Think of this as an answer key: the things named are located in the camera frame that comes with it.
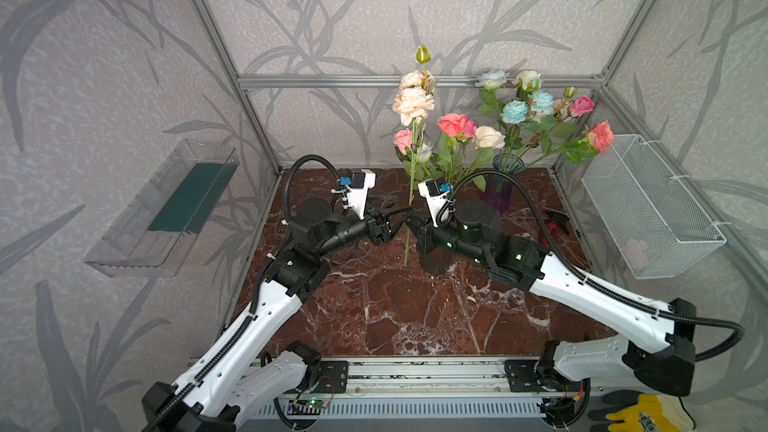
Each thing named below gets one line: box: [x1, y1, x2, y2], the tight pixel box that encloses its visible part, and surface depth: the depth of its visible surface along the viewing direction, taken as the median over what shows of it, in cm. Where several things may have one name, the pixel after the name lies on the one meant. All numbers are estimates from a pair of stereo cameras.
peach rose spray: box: [392, 46, 435, 267], surface depth 55 cm
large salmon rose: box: [437, 113, 476, 186], surface depth 73 cm
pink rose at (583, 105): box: [569, 96, 595, 118], surface depth 79 cm
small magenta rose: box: [464, 120, 476, 138], surface depth 74 cm
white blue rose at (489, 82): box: [475, 69, 507, 118], surface depth 88 cm
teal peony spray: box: [501, 90, 555, 163], surface depth 83 cm
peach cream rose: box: [474, 125, 506, 149], surface depth 69 cm
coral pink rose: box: [587, 121, 615, 155], surface depth 73 cm
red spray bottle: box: [540, 212, 569, 247], surface depth 104 cm
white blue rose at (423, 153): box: [416, 143, 432, 163], surface depth 75 cm
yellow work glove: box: [606, 394, 695, 432], surface depth 68 cm
